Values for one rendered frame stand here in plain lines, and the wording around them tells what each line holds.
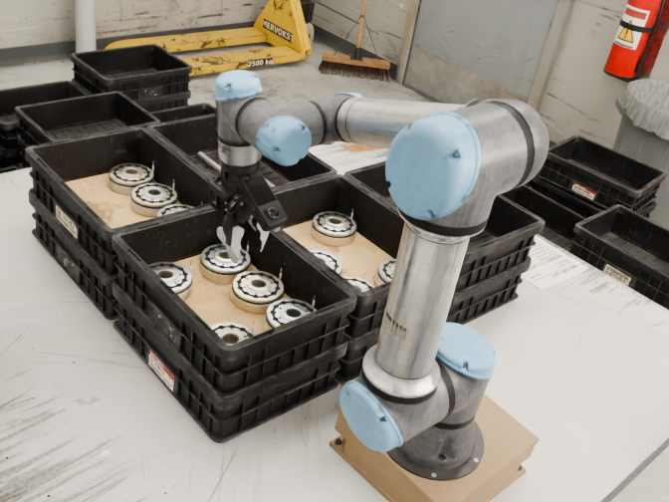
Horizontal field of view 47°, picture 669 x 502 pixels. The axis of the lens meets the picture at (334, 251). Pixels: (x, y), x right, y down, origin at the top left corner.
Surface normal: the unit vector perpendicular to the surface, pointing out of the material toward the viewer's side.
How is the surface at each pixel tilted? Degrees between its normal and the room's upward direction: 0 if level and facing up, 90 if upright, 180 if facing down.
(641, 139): 95
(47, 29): 90
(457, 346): 6
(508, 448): 4
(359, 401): 100
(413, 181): 85
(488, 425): 4
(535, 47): 90
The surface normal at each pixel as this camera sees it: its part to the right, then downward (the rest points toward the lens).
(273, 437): 0.15, -0.83
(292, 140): 0.62, 0.50
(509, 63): -0.73, 0.27
